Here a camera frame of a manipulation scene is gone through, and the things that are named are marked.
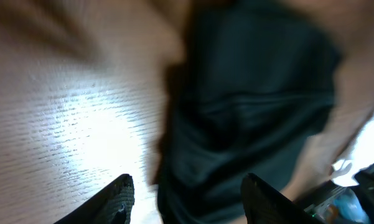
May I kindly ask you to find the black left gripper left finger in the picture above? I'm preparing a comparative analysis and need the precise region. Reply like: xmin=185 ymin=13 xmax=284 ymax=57
xmin=55 ymin=174 xmax=135 ymax=224

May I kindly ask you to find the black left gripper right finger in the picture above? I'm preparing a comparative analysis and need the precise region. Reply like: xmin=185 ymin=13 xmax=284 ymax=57
xmin=241 ymin=174 xmax=322 ymax=224

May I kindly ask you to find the white garment pile right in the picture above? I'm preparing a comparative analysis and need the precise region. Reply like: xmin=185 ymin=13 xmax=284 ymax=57
xmin=331 ymin=114 xmax=374 ymax=187

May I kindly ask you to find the black polo shirt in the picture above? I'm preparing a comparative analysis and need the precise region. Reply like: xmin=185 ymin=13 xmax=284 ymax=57
xmin=157 ymin=0 xmax=340 ymax=223

